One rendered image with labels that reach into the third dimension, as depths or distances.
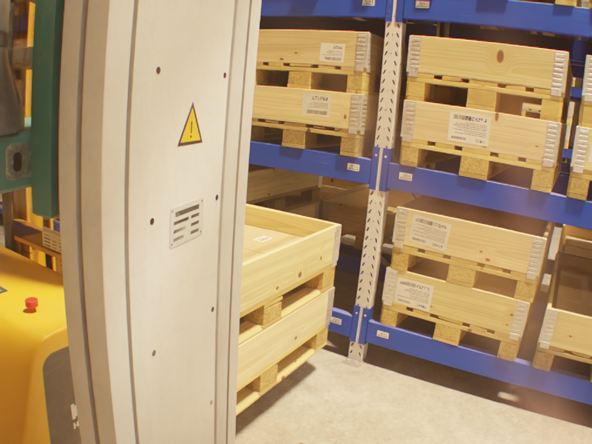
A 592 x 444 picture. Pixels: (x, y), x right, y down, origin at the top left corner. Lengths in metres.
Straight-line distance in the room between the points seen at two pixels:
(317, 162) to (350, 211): 1.40
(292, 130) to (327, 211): 1.50
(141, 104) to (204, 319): 0.34
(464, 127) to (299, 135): 0.94
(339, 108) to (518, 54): 1.00
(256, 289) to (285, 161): 1.14
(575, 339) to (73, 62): 2.58
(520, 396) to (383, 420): 0.88
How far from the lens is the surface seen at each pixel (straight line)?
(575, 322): 2.74
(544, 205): 2.62
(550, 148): 2.57
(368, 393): 2.85
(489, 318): 2.79
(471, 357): 2.90
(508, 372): 2.90
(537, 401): 3.13
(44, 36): 0.55
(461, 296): 2.78
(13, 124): 0.53
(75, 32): 0.52
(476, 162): 2.63
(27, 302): 1.50
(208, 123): 0.67
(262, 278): 2.10
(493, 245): 2.67
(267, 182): 3.59
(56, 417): 1.52
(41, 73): 0.55
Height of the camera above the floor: 1.51
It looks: 16 degrees down
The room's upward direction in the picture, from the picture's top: 5 degrees clockwise
